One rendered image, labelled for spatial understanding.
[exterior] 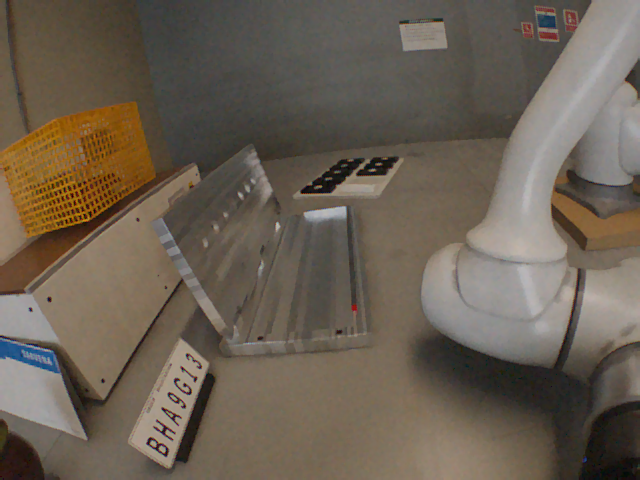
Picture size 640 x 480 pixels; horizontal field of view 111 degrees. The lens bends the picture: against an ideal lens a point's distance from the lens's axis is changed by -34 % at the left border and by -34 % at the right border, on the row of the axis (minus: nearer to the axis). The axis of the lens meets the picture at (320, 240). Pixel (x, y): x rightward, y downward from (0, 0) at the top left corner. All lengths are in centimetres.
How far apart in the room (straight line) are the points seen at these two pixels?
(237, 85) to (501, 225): 276
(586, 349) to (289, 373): 33
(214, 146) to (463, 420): 297
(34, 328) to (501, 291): 52
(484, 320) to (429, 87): 251
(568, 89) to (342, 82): 249
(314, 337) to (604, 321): 32
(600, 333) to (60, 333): 56
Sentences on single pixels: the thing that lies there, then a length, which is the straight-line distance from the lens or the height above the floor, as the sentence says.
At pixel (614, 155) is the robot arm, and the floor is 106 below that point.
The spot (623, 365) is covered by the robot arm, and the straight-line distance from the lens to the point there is 28.
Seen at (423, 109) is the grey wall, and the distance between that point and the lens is 273.
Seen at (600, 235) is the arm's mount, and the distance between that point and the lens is 69.
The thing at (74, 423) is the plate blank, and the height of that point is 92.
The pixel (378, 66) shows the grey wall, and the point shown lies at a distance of 270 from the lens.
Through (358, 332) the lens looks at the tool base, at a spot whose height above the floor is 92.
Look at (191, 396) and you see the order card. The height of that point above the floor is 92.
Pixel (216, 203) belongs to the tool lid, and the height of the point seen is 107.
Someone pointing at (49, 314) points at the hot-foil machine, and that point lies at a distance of 45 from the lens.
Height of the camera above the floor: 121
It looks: 26 degrees down
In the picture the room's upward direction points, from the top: 11 degrees counter-clockwise
